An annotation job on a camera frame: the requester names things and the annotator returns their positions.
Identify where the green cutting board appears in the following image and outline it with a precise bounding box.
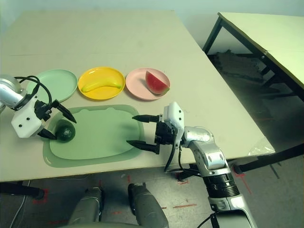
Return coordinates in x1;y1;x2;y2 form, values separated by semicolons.
42;104;145;168

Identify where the light green plastic plate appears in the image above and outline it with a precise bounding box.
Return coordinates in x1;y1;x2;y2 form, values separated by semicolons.
26;68;78;103

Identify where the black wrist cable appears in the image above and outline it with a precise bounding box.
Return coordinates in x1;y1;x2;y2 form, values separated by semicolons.
13;75;52;107
163;133;183;173

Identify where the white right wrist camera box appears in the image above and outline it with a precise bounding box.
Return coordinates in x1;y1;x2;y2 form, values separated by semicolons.
163;101;185;133

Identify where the grey robot right leg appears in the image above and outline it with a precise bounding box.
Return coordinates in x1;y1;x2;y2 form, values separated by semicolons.
128;182;169;228

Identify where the grey robot left leg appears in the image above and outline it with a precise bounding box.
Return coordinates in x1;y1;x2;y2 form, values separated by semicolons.
68;186;104;225

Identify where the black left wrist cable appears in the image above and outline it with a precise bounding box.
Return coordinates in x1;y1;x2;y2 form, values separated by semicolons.
13;75;52;107

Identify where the yellow banana toy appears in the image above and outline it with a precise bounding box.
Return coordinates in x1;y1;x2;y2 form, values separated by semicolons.
82;77;122;93

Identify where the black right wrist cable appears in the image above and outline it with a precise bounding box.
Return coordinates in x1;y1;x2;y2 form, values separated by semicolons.
163;133;183;173

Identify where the red watermelon slice toy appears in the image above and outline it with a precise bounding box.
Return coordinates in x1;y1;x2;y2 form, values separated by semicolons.
145;69;171;95

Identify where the black table leg bar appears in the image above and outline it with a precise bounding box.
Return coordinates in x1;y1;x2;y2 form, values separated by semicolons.
0;181;46;199
234;147;304;174

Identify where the yellow plastic plate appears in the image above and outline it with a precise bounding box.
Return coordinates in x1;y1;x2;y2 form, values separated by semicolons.
77;66;126;102

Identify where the pink plastic plate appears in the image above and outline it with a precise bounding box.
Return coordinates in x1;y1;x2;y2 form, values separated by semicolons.
125;67;171;101

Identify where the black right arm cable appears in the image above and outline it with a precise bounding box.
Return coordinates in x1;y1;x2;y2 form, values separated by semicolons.
193;211;219;228

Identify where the side table with black frame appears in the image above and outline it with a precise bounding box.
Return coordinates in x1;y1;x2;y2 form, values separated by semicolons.
203;11;304;107

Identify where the clear crumpled plastic bag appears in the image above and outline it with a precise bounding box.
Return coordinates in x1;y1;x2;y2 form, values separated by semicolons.
248;138;274;155

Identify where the dark green avocado toy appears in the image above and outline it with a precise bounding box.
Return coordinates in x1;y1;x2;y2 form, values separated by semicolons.
55;119;76;143

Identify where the grey robot leg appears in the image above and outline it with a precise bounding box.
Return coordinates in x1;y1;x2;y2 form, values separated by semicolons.
68;186;104;225
128;182;169;228

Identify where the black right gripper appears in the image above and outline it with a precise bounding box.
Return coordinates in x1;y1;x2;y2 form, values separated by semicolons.
126;114;178;155

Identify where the white floor cable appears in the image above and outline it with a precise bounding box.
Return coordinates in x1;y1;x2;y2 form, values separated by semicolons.
10;197;27;228

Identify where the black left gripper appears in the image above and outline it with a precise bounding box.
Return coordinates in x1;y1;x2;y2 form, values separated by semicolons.
34;99;77;140

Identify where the dark brown floor mat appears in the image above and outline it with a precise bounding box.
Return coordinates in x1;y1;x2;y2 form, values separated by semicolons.
208;49;270;83

